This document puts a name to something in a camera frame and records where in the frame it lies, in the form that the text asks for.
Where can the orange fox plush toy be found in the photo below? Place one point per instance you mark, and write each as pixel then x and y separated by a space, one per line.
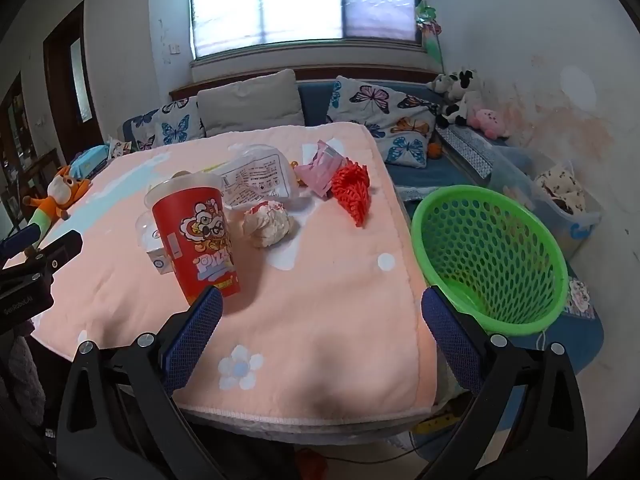
pixel 62 195

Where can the pink printed blanket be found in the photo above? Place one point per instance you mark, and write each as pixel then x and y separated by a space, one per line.
pixel 325 310

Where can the yellow power strip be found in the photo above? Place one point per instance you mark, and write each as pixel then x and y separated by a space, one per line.
pixel 440 420

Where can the small orange ball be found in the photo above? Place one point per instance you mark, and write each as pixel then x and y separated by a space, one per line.
pixel 434 150

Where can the pink snack packet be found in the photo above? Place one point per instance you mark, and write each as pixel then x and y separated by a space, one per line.
pixel 322 170

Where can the white paper wrapper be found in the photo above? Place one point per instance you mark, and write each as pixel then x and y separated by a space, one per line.
pixel 267 222

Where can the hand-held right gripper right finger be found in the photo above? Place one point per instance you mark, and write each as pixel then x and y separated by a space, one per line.
pixel 452 340

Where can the person's left forearm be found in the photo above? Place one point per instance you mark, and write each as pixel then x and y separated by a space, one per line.
pixel 25 365

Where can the pink plush toy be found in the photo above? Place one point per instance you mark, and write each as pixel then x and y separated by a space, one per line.
pixel 487 120

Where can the clear plastic storage box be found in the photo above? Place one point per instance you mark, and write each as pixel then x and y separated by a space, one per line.
pixel 575 240

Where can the clear bottle with yellow label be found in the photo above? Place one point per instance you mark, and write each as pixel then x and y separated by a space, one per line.
pixel 255 180

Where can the floral cloth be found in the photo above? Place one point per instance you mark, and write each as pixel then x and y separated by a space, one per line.
pixel 580 297

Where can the small butterfly print pillow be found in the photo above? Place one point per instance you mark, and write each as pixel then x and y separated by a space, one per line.
pixel 172 125

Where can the black and white cow plush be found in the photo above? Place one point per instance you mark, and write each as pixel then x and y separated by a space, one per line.
pixel 467 100

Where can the grey patterned cloth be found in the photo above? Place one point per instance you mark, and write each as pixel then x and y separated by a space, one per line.
pixel 470 152

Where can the window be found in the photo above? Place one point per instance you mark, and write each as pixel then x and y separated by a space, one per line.
pixel 300 0

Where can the red foam fruit net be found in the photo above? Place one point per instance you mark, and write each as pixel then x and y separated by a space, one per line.
pixel 352 192

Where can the green pinwheel toy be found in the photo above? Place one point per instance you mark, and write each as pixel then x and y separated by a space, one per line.
pixel 427 20

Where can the large butterfly print pillow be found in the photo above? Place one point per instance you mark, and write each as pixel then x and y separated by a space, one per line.
pixel 385 120

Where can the brown wooden door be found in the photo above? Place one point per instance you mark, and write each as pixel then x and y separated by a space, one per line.
pixel 57 85

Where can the small printed box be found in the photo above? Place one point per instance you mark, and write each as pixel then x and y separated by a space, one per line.
pixel 119 149

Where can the patterned cream cloth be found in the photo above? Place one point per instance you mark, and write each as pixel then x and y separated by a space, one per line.
pixel 560 182

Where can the red cartoon print paper cup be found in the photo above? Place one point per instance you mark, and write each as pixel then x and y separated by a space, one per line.
pixel 200 245

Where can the clear plastic cup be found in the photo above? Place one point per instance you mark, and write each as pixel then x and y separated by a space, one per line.
pixel 147 232

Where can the grey and white plush toy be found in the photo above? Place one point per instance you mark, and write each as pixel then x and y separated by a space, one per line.
pixel 442 82

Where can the blue tissue pack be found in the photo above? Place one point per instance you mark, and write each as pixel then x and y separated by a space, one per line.
pixel 90 159

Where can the beige pillow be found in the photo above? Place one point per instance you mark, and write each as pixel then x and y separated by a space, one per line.
pixel 250 105

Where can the green plastic basket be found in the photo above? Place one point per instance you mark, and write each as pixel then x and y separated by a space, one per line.
pixel 500 280

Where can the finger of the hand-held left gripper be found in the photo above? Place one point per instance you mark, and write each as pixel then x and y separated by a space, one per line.
pixel 60 250
pixel 22 238

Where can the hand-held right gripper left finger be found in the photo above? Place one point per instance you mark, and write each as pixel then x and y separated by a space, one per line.
pixel 195 340

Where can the dark wooden cabinet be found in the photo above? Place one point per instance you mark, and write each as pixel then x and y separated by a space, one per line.
pixel 15 125

